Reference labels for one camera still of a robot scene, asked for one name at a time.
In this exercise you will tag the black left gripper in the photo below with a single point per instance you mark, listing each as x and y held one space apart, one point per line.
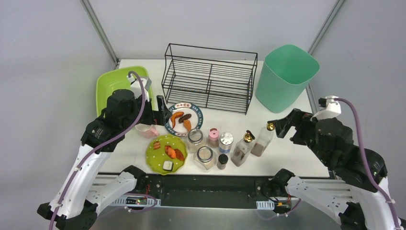
159 109

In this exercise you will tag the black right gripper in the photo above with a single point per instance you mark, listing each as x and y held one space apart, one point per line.
298 126

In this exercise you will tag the oil bottle with gold cap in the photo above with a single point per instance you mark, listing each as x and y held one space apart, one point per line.
263 139

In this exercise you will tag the oil bottle with black spout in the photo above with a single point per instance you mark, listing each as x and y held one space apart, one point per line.
242 149

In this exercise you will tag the silver lid pellet jar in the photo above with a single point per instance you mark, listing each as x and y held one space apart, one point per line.
226 140

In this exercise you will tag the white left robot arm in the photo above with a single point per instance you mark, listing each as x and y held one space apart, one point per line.
75 207

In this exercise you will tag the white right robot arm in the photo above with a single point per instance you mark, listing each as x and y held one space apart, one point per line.
363 171

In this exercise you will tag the orange shrimp toy food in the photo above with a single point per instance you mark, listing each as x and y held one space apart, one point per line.
175 116

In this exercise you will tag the pink cup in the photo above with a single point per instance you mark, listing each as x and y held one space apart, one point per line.
147 131

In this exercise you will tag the dark sea cucumber toy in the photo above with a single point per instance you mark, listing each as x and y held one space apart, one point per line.
184 117

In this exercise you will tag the orange fried food piece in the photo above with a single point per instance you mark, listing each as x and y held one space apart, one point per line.
187 125

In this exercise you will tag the sausage slice toy food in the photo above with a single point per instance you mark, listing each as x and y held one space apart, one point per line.
156 145

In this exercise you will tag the red sausage toy piece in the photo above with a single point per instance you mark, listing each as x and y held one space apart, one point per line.
179 155

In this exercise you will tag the green polka dot plate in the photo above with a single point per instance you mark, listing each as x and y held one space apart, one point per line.
156 158

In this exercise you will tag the green plastic waste bin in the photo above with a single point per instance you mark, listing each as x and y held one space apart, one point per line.
285 74

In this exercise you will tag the white sushi toy piece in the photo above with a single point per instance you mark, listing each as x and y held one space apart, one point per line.
168 166

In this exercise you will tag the pink lid spice jar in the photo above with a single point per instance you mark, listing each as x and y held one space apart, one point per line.
213 138

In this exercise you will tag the glass jar with beige powder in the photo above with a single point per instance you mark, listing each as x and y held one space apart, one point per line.
205 158

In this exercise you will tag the lime green plastic basin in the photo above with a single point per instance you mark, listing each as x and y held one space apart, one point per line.
108 82

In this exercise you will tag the black lid spice jar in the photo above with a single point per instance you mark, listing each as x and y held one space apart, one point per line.
222 161

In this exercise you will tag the glass jar with metal ring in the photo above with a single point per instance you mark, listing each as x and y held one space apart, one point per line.
195 140

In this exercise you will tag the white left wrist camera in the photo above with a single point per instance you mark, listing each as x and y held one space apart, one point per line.
136 88

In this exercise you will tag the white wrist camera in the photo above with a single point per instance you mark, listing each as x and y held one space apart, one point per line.
330 108
136 88

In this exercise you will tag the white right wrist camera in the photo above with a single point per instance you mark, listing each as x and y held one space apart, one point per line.
330 108

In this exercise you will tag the black wire rack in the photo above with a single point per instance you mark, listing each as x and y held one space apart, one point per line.
211 78

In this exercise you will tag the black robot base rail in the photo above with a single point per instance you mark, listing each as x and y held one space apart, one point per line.
210 191

